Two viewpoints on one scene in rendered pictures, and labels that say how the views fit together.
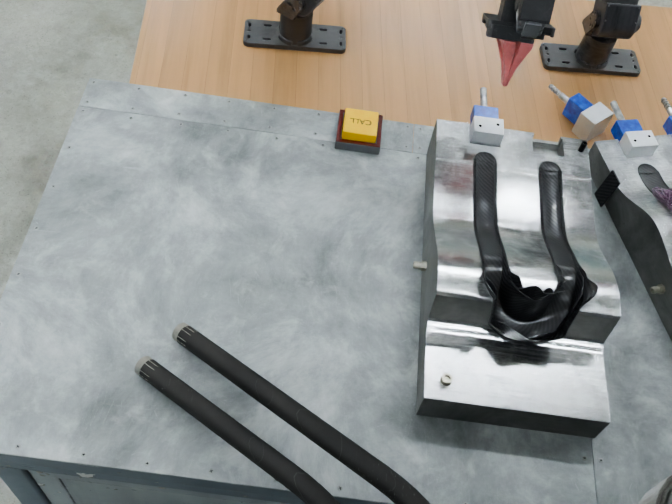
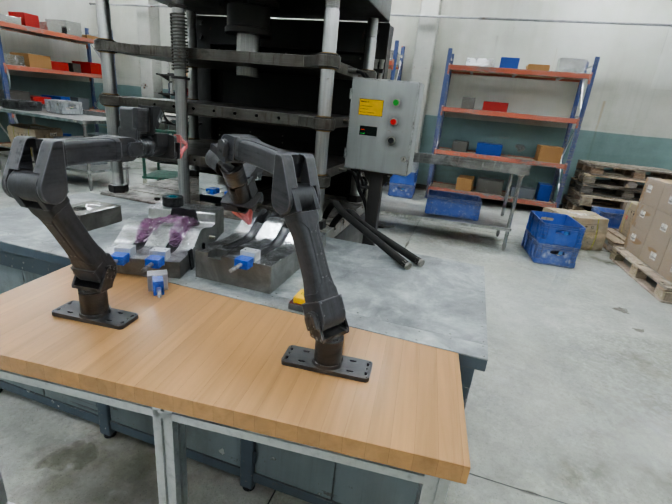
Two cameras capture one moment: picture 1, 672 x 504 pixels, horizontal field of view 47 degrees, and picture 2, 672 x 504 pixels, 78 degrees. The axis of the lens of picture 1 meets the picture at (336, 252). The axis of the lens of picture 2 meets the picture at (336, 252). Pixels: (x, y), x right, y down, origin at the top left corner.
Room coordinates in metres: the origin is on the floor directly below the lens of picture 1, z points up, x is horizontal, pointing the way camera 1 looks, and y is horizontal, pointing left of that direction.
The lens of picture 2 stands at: (1.95, 0.41, 1.35)
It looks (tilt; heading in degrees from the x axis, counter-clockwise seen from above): 20 degrees down; 199
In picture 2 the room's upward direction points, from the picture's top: 6 degrees clockwise
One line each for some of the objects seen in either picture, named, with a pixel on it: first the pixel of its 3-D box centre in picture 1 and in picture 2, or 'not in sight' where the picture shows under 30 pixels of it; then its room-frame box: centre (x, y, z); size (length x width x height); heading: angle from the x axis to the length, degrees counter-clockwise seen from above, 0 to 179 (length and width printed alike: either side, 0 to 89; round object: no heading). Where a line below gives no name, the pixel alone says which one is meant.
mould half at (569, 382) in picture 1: (513, 257); (269, 242); (0.71, -0.27, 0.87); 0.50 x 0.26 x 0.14; 3
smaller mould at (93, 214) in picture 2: not in sight; (87, 215); (0.77, -1.07, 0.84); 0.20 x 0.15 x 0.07; 3
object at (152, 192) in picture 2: not in sight; (245, 200); (-0.14, -0.91, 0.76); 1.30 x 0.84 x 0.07; 93
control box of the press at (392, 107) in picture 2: not in sight; (369, 236); (0.00, -0.09, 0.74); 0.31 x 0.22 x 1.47; 93
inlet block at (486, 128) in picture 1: (484, 115); (242, 263); (0.98, -0.21, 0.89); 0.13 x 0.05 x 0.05; 3
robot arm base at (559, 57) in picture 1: (596, 46); (94, 301); (1.28, -0.44, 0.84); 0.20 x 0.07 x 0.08; 98
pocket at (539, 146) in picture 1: (544, 151); (218, 257); (0.94, -0.32, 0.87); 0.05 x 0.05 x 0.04; 3
